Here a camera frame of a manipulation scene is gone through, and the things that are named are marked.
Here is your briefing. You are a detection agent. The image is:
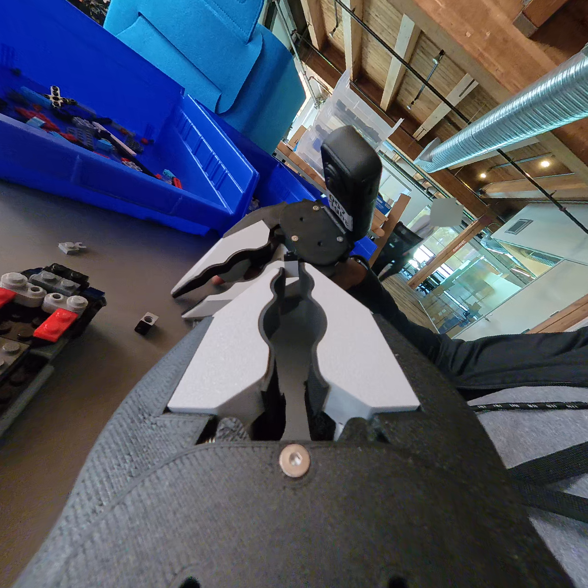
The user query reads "blue plastic bin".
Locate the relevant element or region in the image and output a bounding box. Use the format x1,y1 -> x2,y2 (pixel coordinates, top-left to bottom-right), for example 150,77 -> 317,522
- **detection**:
239,138 -> 378,260
0,0 -> 260,236

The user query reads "black mesh office chair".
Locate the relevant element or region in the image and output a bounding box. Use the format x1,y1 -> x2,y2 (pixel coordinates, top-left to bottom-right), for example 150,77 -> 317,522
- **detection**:
371,221 -> 423,283

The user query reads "person's grey shirt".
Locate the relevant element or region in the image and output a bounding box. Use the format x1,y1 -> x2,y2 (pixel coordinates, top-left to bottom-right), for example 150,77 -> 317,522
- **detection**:
469,386 -> 588,588

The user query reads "clear plastic drawer stack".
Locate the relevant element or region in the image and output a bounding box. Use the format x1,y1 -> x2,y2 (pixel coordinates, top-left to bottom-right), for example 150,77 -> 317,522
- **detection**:
294,69 -> 404,177

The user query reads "person's right forearm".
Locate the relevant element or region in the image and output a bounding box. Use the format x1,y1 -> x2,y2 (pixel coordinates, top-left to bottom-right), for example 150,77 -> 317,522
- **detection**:
347,266 -> 588,400

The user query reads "grey desk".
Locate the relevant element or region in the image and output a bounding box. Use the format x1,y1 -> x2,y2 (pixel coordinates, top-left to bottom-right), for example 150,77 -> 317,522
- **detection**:
0,179 -> 258,588

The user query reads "silver ventilation duct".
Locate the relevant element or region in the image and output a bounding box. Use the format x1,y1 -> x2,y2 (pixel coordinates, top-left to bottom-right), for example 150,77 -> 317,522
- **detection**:
413,48 -> 588,174

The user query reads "person's right hand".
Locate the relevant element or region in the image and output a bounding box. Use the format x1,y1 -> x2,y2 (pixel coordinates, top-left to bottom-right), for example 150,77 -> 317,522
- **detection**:
332,257 -> 368,291

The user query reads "pile of lego pieces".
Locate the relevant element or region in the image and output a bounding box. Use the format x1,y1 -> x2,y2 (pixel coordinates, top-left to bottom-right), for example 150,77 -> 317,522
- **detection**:
0,69 -> 184,190

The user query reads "light blue felt bag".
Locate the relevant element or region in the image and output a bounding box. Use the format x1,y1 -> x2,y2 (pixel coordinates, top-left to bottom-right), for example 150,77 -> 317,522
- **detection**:
103,0 -> 307,154

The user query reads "black harness strap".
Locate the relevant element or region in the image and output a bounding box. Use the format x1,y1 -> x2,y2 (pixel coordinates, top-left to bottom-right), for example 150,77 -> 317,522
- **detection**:
507,443 -> 588,485
512,480 -> 588,524

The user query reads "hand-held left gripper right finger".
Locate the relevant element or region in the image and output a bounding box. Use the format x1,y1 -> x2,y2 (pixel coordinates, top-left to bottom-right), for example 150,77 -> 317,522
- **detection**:
298,263 -> 422,442

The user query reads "grey and red lego build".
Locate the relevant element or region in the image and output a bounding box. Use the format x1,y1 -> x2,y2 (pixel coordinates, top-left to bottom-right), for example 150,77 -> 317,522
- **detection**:
0,263 -> 107,437

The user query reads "black patterned cord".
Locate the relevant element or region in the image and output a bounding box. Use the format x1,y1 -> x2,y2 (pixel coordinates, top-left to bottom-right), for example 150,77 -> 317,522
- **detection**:
469,401 -> 588,413

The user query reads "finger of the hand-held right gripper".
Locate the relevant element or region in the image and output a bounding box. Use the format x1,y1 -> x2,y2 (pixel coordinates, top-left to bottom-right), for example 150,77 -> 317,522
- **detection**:
181,264 -> 286,321
171,220 -> 273,299

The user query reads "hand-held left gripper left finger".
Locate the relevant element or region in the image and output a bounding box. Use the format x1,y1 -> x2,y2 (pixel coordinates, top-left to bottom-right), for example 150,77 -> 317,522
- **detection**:
167,268 -> 285,427

